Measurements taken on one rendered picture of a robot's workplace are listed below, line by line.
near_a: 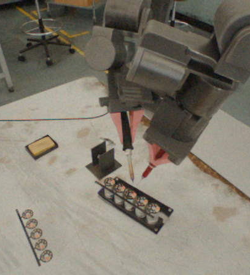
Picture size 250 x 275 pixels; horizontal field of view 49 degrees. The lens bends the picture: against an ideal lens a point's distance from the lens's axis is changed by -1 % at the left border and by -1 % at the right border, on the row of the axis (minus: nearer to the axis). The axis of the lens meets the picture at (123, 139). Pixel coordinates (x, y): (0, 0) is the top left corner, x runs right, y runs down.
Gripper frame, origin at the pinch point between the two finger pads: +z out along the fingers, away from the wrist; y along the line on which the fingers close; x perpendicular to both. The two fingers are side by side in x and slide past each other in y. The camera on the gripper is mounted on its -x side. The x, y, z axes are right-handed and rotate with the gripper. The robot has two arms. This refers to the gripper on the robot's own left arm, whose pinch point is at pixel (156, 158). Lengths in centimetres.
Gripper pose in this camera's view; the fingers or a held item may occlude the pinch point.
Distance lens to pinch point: 47.6
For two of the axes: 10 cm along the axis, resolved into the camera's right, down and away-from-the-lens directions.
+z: -2.8, 5.7, 7.7
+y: -5.6, 5.6, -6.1
